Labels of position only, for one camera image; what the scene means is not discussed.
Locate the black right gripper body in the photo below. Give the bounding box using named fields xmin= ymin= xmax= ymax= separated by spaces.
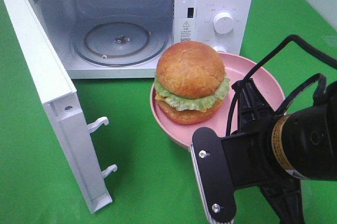
xmin=221 ymin=116 xmax=298 ymax=189

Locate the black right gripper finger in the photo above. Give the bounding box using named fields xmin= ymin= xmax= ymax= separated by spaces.
xmin=260 ymin=179 xmax=305 ymax=224
xmin=232 ymin=78 xmax=274 ymax=135

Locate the burger with lettuce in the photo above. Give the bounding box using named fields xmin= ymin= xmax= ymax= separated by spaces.
xmin=154 ymin=41 xmax=230 ymax=125

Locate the pink round plate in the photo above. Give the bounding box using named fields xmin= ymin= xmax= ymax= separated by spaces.
xmin=149 ymin=52 xmax=286 ymax=149

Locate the white microwave door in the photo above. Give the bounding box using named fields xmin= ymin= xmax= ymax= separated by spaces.
xmin=4 ymin=0 xmax=117 ymax=213

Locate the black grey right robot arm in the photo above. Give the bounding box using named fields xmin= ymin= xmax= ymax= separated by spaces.
xmin=221 ymin=74 xmax=336 ymax=223

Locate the lower white microwave knob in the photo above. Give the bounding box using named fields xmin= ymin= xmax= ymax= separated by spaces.
xmin=213 ymin=46 xmax=227 ymax=53

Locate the white microwave knob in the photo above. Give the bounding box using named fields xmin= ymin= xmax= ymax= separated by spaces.
xmin=213 ymin=11 xmax=234 ymax=35
xmin=213 ymin=46 xmax=227 ymax=53

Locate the upper white microwave knob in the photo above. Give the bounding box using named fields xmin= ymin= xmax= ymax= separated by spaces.
xmin=213 ymin=11 xmax=234 ymax=35

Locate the glass microwave turntable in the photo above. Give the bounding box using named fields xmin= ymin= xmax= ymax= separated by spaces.
xmin=72 ymin=15 xmax=173 ymax=67

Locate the white microwave oven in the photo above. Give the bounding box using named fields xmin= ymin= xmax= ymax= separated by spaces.
xmin=31 ymin=0 xmax=251 ymax=79

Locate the black wrist camera mount plate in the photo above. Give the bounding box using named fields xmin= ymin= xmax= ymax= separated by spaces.
xmin=190 ymin=127 xmax=236 ymax=223

